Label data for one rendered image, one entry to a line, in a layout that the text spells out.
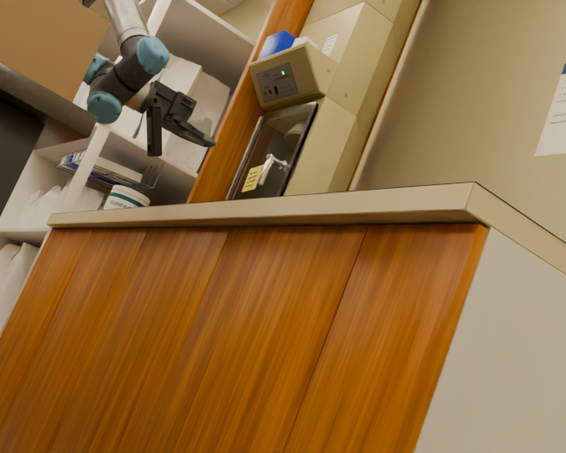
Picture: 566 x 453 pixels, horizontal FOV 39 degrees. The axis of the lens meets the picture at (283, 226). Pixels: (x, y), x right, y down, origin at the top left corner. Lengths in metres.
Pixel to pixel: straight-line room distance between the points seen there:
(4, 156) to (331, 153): 1.00
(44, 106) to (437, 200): 0.68
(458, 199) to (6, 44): 0.84
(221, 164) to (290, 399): 1.31
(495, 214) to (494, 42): 1.51
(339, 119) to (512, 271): 1.19
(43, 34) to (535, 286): 0.94
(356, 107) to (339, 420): 1.28
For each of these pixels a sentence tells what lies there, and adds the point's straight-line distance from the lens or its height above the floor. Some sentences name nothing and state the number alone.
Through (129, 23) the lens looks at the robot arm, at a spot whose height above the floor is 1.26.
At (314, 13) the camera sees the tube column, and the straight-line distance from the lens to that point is 2.52.
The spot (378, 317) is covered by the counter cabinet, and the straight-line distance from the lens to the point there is 1.09.
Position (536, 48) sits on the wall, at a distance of 2.37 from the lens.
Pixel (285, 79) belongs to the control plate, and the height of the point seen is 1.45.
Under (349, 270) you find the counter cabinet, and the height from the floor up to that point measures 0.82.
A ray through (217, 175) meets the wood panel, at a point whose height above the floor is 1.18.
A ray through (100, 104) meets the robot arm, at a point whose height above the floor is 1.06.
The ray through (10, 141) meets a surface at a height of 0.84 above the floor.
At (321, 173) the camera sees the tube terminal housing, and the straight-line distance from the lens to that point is 2.13.
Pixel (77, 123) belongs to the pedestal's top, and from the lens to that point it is 1.40.
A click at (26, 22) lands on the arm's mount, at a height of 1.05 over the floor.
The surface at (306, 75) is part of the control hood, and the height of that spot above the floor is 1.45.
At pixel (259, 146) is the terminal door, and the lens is 2.32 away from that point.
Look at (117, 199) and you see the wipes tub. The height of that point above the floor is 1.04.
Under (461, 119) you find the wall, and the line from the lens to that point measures 2.42.
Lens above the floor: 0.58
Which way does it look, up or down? 13 degrees up
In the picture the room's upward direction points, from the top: 22 degrees clockwise
